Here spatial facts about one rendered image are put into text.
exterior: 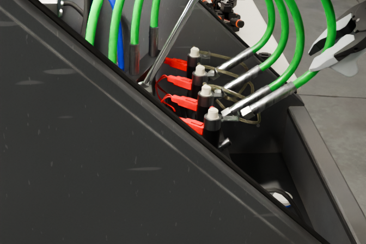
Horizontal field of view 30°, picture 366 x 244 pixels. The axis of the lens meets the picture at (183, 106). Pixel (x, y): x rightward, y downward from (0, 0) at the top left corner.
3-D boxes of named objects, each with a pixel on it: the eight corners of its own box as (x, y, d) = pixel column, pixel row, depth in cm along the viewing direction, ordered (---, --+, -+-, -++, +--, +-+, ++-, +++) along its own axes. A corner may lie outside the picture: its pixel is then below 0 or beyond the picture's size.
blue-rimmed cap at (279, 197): (294, 208, 135) (294, 201, 134) (274, 208, 134) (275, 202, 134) (289, 195, 138) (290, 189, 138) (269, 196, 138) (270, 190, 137)
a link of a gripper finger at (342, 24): (327, 72, 112) (374, 48, 106) (304, 50, 110) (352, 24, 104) (328, 59, 114) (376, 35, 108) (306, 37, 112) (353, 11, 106)
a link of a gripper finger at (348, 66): (331, 97, 107) (380, 62, 103) (307, 74, 105) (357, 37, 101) (328, 86, 109) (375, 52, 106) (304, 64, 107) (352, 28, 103)
